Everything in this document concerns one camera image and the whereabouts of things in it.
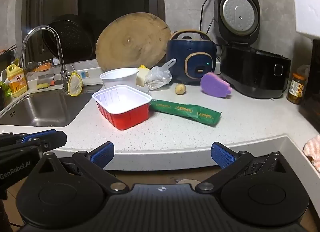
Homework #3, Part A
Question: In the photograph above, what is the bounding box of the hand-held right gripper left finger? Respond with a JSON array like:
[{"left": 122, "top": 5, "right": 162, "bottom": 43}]
[{"left": 37, "top": 141, "right": 130, "bottom": 195}]

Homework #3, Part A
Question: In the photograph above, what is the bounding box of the green leafy vegetable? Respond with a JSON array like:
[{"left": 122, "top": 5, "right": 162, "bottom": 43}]
[{"left": 0, "top": 81, "right": 12, "bottom": 99}]

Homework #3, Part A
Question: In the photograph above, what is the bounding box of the orange object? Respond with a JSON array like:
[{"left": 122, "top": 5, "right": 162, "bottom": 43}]
[{"left": 26, "top": 61, "right": 54, "bottom": 73}]

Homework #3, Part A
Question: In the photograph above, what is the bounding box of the black power cable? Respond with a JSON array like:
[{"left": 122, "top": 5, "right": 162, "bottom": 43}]
[{"left": 199, "top": 0, "right": 216, "bottom": 40}]

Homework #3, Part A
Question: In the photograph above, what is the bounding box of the black countertop appliance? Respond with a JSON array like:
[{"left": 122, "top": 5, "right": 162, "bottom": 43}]
[{"left": 299, "top": 39, "right": 320, "bottom": 135}]

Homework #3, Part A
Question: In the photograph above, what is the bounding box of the clear plastic bag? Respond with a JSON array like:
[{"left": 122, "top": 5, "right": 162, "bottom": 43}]
[{"left": 144, "top": 58, "right": 177, "bottom": 91}]

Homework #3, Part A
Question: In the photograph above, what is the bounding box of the yellow rimmed mesh scourer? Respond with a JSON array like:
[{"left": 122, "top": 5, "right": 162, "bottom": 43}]
[{"left": 67, "top": 71, "right": 83, "bottom": 97}]

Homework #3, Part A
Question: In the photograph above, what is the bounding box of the white plastic bowl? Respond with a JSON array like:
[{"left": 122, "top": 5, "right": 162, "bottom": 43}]
[{"left": 99, "top": 67, "right": 139, "bottom": 89}]

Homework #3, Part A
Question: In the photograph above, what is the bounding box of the black perforated pan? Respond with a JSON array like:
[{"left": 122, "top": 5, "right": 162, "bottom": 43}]
[{"left": 41, "top": 14, "right": 97, "bottom": 61}]

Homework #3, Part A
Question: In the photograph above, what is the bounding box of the chrome kitchen faucet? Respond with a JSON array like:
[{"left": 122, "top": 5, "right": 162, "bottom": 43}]
[{"left": 20, "top": 25, "right": 75, "bottom": 93}]

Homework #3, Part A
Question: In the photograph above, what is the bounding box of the yellow dish soap bottle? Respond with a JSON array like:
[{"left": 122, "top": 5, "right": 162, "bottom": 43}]
[{"left": 5, "top": 63, "right": 29, "bottom": 98}]

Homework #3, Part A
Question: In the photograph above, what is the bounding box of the purple sponge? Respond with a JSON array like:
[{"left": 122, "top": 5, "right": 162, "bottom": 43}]
[{"left": 200, "top": 72, "right": 232, "bottom": 98}]

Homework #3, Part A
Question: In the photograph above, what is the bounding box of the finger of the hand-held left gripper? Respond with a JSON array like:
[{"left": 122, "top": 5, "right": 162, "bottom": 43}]
[
  {"left": 0, "top": 129, "right": 67, "bottom": 152},
  {"left": 0, "top": 142, "right": 41, "bottom": 164}
]

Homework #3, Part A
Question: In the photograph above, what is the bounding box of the pink cloth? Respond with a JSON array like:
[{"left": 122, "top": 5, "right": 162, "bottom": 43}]
[{"left": 302, "top": 135, "right": 320, "bottom": 173}]

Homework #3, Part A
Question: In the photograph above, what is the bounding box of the green snack wrapper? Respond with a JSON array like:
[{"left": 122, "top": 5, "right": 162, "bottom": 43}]
[{"left": 149, "top": 99, "right": 222, "bottom": 127}]

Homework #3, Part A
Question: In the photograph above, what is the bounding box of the yellow white scouring pad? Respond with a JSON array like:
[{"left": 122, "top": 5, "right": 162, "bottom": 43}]
[{"left": 136, "top": 65, "right": 152, "bottom": 87}]

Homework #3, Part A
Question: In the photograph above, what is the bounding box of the black rice cooker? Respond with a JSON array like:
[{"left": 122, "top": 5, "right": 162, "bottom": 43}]
[{"left": 214, "top": 0, "right": 292, "bottom": 99}]

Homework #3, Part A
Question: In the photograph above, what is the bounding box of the red plastic food tray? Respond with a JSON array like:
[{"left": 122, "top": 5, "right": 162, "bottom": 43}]
[{"left": 92, "top": 85, "right": 152, "bottom": 131}]

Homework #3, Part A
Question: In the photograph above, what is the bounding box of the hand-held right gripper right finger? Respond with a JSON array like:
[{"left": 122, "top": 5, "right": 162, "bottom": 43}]
[{"left": 195, "top": 142, "right": 287, "bottom": 194}]

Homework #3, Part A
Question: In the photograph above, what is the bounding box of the stainless steel sink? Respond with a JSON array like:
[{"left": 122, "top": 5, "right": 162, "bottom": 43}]
[{"left": 0, "top": 90, "right": 101, "bottom": 128}]

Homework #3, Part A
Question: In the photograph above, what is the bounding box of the round wooden cutting board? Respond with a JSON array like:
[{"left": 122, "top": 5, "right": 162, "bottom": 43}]
[{"left": 96, "top": 12, "right": 172, "bottom": 73}]

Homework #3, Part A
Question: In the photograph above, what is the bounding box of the kitchen cleaver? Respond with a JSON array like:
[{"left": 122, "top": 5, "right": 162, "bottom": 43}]
[{"left": 37, "top": 73, "right": 68, "bottom": 86}]

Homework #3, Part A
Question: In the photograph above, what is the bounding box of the blue rice cooker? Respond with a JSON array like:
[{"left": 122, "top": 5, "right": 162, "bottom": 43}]
[{"left": 166, "top": 29, "right": 217, "bottom": 85}]

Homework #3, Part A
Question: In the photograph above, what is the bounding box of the glass sauce jar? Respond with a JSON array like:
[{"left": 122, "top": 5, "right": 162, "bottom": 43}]
[{"left": 286, "top": 72, "right": 307, "bottom": 104}]

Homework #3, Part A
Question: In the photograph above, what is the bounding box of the dark utensil holder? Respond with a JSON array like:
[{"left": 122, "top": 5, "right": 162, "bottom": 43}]
[{"left": 0, "top": 45, "right": 17, "bottom": 73}]

